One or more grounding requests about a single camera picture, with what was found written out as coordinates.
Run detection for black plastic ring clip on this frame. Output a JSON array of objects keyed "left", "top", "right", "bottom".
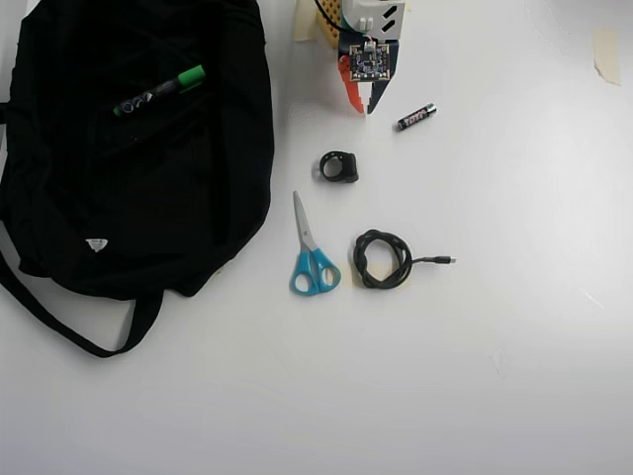
[{"left": 312, "top": 150, "right": 360, "bottom": 185}]

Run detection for dark navy gripper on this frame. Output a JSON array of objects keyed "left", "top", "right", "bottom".
[{"left": 337, "top": 30, "right": 400, "bottom": 117}]

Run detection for square camera circuit board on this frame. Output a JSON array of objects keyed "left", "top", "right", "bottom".
[{"left": 347, "top": 42, "right": 393, "bottom": 83}]

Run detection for green capped black marker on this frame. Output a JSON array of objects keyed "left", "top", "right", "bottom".
[{"left": 112, "top": 64, "right": 207, "bottom": 119}]

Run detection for thin black camera cable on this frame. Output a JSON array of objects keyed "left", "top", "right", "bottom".
[{"left": 314, "top": 0, "right": 377, "bottom": 48}]

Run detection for black fabric bag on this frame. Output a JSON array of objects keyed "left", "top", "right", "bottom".
[{"left": 0, "top": 0, "right": 276, "bottom": 359}]

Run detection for coiled black USB cable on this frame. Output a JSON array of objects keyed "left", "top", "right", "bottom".
[{"left": 352, "top": 228, "right": 458, "bottom": 291}]

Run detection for blue handled scissors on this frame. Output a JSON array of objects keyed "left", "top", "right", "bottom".
[{"left": 289, "top": 190, "right": 343, "bottom": 297}]

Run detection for beige masking tape strip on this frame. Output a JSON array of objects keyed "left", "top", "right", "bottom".
[
  {"left": 293, "top": 0, "right": 317, "bottom": 43},
  {"left": 591, "top": 27, "right": 622, "bottom": 87}
]

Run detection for yellow perforated block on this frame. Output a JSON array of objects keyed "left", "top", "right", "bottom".
[{"left": 314, "top": 0, "right": 343, "bottom": 50}]

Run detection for black AAA battery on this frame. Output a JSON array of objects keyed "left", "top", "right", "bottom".
[{"left": 396, "top": 102, "right": 438, "bottom": 133}]

